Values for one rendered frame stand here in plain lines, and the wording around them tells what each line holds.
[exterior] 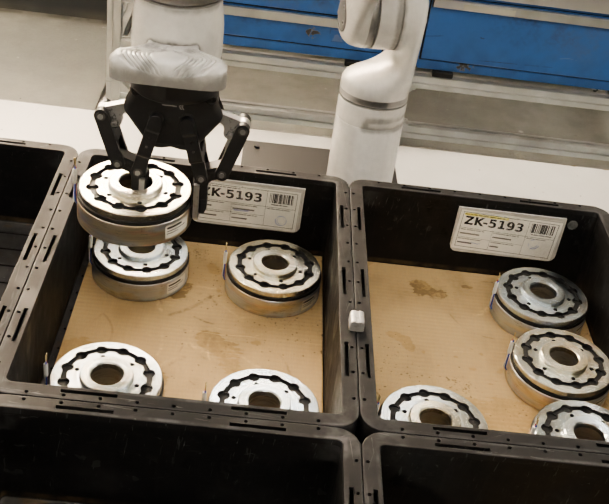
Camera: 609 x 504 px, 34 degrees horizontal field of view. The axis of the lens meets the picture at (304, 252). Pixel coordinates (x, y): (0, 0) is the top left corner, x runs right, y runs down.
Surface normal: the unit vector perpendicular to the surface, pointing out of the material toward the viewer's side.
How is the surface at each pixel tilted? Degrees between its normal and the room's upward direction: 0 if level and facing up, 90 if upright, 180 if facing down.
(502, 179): 0
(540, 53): 90
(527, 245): 90
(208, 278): 0
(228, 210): 90
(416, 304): 0
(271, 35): 90
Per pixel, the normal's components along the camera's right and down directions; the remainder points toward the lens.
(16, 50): 0.12, -0.82
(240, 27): -0.01, 0.57
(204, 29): 0.62, 0.41
